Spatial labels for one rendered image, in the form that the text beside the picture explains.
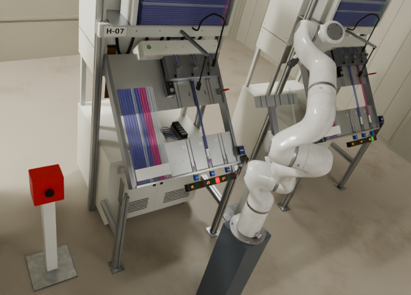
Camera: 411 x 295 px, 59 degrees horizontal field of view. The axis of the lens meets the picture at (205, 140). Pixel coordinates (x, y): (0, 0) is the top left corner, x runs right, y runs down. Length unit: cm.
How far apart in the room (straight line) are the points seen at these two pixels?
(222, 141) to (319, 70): 104
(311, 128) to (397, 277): 220
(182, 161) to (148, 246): 77
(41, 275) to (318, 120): 185
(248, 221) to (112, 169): 88
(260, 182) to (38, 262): 149
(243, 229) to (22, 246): 142
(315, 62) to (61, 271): 186
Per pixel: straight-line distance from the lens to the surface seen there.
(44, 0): 432
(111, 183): 229
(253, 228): 180
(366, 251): 323
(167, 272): 248
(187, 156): 204
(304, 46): 134
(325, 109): 117
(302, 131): 119
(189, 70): 210
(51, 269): 245
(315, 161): 125
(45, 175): 187
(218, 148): 215
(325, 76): 126
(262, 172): 158
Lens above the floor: 208
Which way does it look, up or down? 36 degrees down
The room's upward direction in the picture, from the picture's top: 16 degrees clockwise
